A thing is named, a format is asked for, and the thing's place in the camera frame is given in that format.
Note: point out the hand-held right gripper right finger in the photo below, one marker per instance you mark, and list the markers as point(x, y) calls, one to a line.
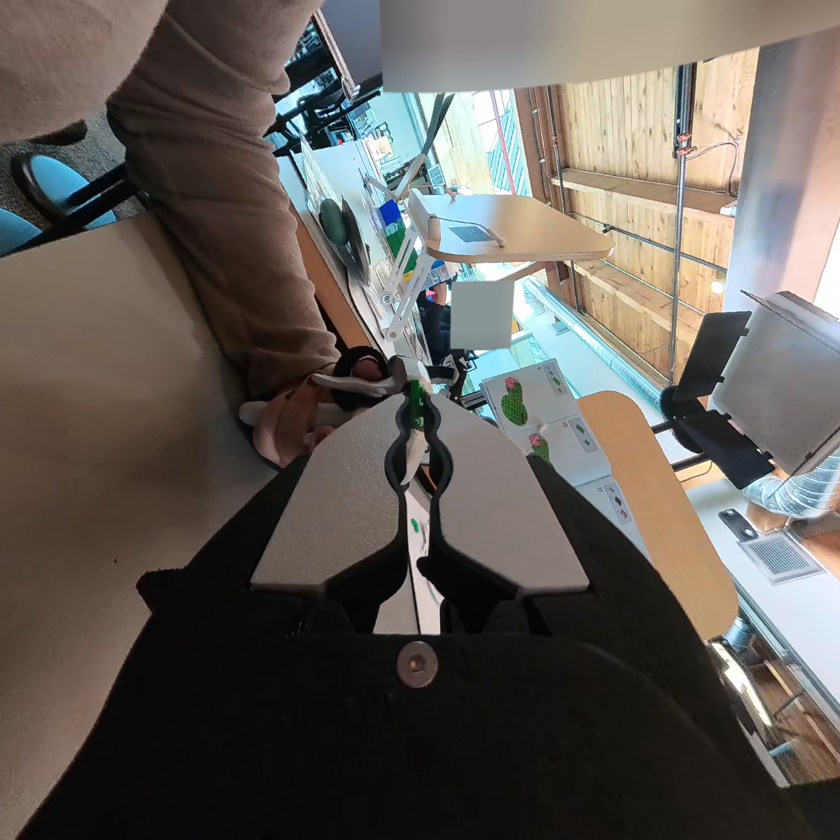
point(502, 505)

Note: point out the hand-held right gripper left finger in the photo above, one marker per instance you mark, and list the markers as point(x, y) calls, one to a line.
point(328, 499)

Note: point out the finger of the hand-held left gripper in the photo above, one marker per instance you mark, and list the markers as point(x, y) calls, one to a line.
point(413, 459)

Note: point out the green lego plate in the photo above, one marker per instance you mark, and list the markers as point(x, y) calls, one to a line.
point(415, 401)

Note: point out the person's left forearm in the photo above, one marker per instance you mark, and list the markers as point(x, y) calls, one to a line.
point(229, 229)

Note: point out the lego instruction booklet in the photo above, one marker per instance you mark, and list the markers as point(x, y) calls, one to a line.
point(544, 407)

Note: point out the person's left hand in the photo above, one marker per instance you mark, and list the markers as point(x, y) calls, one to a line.
point(285, 426)

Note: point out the black round object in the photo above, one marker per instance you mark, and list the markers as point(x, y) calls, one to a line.
point(356, 246)

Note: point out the stack of green bins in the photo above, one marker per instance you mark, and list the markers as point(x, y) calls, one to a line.
point(399, 249)

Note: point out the light wooden board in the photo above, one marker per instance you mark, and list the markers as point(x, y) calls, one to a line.
point(525, 226)
point(656, 512)

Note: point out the dark green round object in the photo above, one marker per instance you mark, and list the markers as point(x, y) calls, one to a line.
point(333, 223)

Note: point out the blue bin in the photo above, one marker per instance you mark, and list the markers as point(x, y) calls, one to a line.
point(390, 211)

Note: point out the black panel stand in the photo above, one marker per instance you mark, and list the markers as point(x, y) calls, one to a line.
point(712, 348)

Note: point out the white vent grille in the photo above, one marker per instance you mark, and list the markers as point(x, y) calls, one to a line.
point(781, 556)

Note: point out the grey metal box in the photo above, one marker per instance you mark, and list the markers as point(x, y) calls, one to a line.
point(781, 380)

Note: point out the blue chair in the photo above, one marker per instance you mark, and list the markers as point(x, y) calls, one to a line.
point(52, 180)

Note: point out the person's beige sweater torso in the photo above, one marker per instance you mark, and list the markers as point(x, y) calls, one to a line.
point(65, 52)

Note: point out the silver ventilation duct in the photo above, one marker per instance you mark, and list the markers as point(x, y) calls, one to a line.
point(800, 489)

